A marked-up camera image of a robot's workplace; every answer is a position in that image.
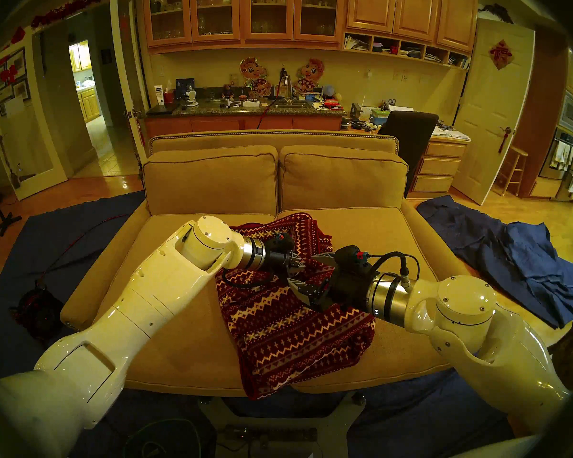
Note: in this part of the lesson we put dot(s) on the cartoon animal wall decoration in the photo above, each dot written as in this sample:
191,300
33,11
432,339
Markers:
310,74
254,71

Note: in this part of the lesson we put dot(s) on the black floor stand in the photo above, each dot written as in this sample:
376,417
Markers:
5,221

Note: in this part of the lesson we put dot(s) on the wooden desk with drawers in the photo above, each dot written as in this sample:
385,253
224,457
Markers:
439,166

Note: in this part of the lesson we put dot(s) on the teal container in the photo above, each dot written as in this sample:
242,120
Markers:
379,116

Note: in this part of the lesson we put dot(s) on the solid wooden wall cabinet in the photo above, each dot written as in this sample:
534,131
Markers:
413,8

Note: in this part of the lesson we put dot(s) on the dark-topped wooden counter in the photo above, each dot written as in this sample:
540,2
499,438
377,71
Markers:
229,124

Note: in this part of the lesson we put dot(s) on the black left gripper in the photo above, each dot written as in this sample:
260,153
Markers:
279,261

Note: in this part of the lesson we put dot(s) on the dark plant decoration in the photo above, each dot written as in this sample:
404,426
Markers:
496,11

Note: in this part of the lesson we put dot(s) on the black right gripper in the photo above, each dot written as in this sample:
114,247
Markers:
351,292

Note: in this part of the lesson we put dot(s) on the red cup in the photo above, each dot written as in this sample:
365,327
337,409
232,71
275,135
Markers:
169,98

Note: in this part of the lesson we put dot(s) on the large navy floor cloth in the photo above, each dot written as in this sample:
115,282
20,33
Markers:
52,237

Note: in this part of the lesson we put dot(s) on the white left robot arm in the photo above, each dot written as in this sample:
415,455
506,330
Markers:
138,299

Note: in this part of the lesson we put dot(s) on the white hanging towel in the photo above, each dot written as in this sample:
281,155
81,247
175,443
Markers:
561,154

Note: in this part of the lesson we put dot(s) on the small wooden stool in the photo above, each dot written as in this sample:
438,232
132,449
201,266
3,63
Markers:
518,152

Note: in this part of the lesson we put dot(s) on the yellow sofa seat cushion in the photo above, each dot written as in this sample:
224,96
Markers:
377,223
196,347

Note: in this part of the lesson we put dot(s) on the white mirrored door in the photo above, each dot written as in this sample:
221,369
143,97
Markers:
47,142

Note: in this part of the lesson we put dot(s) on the dark blue box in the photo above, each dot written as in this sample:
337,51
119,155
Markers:
185,87

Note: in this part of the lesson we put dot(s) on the crumpled blue blanket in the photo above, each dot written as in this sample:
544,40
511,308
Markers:
530,261

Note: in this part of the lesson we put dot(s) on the metal sink faucet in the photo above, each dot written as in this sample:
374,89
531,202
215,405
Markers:
286,86

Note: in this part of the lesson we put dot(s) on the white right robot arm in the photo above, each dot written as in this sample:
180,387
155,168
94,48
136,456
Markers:
482,338

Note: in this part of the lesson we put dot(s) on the yellow-lit kitchen base cabinet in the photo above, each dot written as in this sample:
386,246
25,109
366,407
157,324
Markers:
90,106

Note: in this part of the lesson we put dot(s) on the yellow fabric sofa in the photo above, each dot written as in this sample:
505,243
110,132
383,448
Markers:
272,140

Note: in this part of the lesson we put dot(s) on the glass-door wooden wall cabinet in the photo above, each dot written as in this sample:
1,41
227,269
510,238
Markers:
243,13

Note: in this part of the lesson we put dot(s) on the yellow sofa back cushion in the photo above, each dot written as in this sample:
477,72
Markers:
210,180
344,178

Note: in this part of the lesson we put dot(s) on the red garland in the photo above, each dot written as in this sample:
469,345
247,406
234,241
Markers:
67,8

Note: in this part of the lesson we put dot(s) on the tall wooden oven cabinet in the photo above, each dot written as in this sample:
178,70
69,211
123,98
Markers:
539,104

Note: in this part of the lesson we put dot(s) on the red patterned knit blanket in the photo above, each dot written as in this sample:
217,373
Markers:
286,342

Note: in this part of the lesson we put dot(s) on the plain white open door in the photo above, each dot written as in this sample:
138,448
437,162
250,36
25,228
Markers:
133,80

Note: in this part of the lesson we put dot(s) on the large black picture frame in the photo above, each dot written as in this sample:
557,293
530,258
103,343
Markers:
18,61

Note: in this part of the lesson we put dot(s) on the stack of papers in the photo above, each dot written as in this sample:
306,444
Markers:
451,135

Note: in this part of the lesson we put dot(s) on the wooden cubby shelf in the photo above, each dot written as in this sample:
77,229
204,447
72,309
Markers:
401,56

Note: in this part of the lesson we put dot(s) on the red diamond door ornament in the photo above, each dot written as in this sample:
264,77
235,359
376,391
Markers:
501,54

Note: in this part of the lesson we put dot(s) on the white door with ornament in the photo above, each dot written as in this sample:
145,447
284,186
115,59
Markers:
489,106

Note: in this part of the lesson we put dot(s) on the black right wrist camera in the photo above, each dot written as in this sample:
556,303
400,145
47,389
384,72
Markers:
351,256

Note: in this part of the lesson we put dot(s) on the white lotion bottle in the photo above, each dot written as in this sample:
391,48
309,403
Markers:
159,95

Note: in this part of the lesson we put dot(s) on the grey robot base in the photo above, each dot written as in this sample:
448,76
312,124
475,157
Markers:
329,428

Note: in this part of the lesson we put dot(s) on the black office chair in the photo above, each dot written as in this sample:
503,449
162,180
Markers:
408,142

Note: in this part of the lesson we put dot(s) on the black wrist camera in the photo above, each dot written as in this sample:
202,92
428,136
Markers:
279,240
351,256

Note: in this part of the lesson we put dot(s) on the stainless wall oven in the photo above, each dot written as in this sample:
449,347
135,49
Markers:
572,113

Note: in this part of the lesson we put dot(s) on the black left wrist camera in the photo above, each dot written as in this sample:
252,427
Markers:
279,240

